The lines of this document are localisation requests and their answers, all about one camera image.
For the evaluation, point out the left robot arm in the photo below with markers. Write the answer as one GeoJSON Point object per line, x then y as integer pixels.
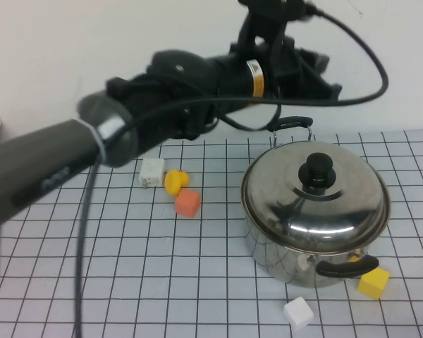
{"type": "Point", "coordinates": [38, 165]}

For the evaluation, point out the white zip tie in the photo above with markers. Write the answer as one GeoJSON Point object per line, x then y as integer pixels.
{"type": "Point", "coordinates": [100, 141]}

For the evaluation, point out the white foam cube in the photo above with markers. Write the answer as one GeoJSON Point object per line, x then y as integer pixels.
{"type": "Point", "coordinates": [298, 313]}

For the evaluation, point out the orange foam cube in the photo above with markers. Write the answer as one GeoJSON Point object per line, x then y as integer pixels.
{"type": "Point", "coordinates": [187, 204]}

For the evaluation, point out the stainless steel pot lid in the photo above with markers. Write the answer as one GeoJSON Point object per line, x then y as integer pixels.
{"type": "Point", "coordinates": [275, 190]}

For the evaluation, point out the yellow rubber duck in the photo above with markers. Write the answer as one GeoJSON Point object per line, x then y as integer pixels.
{"type": "Point", "coordinates": [174, 181]}

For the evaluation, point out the yellow foam cube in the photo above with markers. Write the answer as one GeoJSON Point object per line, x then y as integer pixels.
{"type": "Point", "coordinates": [373, 283]}

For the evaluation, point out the white power adapter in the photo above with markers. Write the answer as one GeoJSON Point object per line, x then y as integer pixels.
{"type": "Point", "coordinates": [152, 170]}

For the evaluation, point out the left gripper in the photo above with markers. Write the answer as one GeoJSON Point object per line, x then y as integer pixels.
{"type": "Point", "coordinates": [285, 70]}

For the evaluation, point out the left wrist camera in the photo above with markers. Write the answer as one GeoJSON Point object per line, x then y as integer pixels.
{"type": "Point", "coordinates": [264, 10]}

